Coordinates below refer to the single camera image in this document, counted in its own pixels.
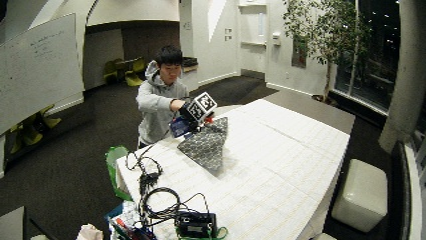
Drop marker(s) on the person in grey hoodie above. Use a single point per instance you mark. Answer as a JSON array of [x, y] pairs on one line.
[[154, 100]]

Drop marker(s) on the white marker cube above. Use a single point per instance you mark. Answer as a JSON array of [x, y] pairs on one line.
[[202, 105]]

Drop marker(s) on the pink crumpled cloth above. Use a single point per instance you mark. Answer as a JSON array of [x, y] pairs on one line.
[[89, 232]]

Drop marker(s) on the wall-mounted white dispenser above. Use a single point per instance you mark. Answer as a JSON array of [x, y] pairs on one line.
[[275, 39]]

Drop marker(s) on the large dark window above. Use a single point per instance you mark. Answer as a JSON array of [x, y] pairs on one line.
[[377, 53]]

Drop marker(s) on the small red object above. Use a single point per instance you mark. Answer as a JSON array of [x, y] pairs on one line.
[[207, 118]]

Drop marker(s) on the black electronic box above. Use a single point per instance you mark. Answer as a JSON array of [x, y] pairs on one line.
[[196, 225]]

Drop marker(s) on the grey patterned cloth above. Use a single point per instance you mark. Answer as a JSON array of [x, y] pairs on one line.
[[206, 145]]

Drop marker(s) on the yellow-green lounge chair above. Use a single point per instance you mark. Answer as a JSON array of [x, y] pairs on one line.
[[33, 128], [128, 71]]

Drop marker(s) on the white table cover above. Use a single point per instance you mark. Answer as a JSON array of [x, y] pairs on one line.
[[270, 156]]

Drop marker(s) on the pile of small supplies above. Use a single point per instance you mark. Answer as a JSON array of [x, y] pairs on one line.
[[133, 223]]

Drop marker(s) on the large whiteboard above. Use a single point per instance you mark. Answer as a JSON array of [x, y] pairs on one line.
[[37, 70]]

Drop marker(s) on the potted indoor tree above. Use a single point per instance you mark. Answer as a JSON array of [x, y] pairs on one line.
[[326, 33]]

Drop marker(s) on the green bag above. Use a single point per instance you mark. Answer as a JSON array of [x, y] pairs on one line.
[[113, 156]]

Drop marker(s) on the blue snack packet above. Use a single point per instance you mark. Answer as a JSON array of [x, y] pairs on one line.
[[178, 127]]

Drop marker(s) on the white door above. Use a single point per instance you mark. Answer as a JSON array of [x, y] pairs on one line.
[[253, 40]]

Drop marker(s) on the white cube ottoman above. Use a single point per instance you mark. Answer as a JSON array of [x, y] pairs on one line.
[[359, 195]]

